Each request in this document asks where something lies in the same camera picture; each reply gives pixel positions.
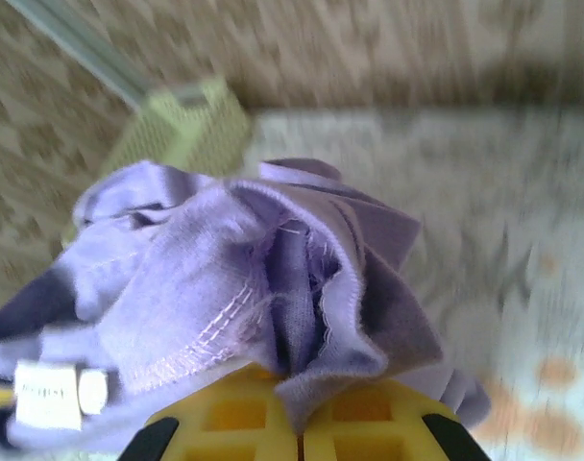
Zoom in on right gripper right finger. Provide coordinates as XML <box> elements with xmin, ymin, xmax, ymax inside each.
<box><xmin>301</xmin><ymin>378</ymin><xmax>493</xmax><ymax>461</ymax></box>

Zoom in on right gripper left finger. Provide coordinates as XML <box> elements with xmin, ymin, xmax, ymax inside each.
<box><xmin>121</xmin><ymin>364</ymin><xmax>301</xmax><ymax>461</ymax></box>

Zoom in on purple t-shirt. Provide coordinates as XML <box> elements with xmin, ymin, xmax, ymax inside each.
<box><xmin>0</xmin><ymin>159</ymin><xmax>493</xmax><ymax>455</ymax></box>

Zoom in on floral tablecloth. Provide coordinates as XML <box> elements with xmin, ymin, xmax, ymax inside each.
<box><xmin>241</xmin><ymin>108</ymin><xmax>584</xmax><ymax>461</ymax></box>

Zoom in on green plastic basket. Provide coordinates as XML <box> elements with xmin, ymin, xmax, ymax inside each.
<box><xmin>61</xmin><ymin>79</ymin><xmax>254</xmax><ymax>244</ymax></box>

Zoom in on aluminium frame post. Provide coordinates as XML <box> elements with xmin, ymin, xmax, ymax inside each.
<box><xmin>11</xmin><ymin>0</ymin><xmax>152</xmax><ymax>107</ymax></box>

